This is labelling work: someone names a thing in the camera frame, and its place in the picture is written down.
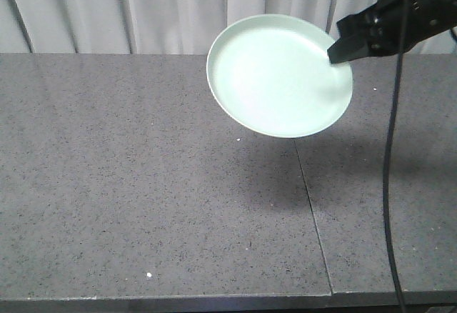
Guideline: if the light green round plate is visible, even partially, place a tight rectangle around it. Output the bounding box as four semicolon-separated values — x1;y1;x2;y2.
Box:
206;14;353;138

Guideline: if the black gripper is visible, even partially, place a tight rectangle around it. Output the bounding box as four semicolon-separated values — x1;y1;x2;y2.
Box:
327;0;456;64

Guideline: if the white pleated curtain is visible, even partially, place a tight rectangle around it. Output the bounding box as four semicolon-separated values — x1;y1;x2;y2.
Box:
1;0;375;54

